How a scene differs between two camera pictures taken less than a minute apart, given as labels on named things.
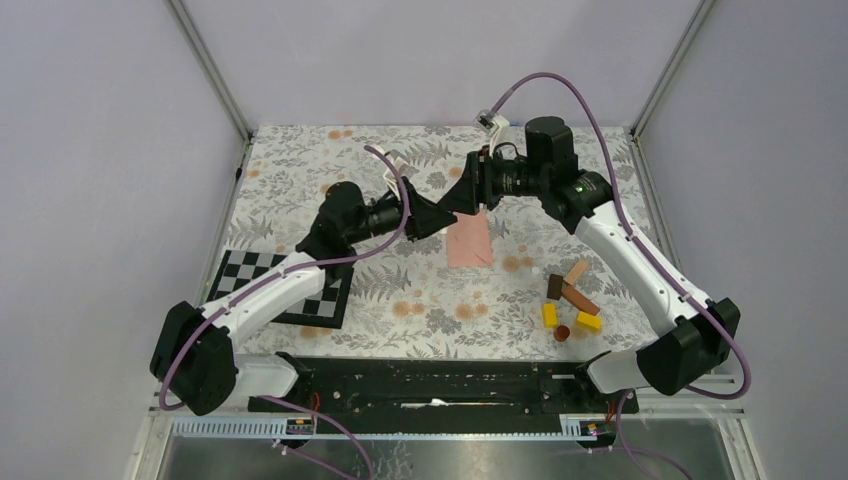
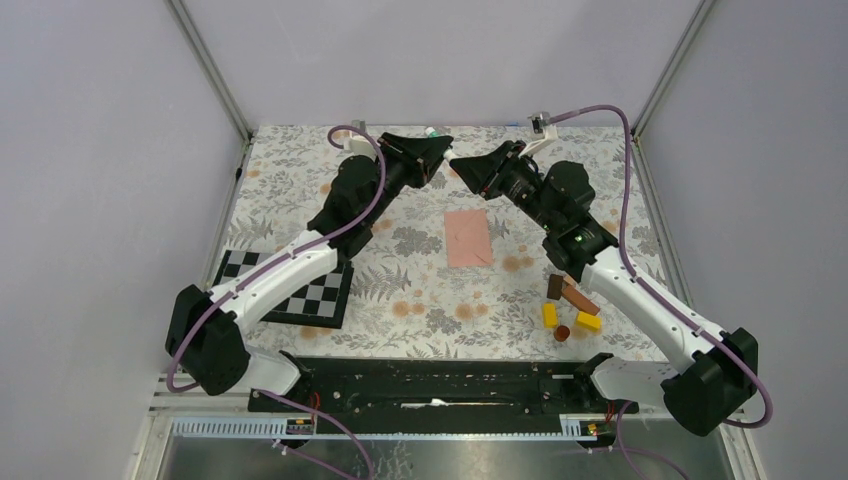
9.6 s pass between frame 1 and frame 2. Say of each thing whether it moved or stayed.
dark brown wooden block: stayed
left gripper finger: moved
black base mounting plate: stayed
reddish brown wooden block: stayed
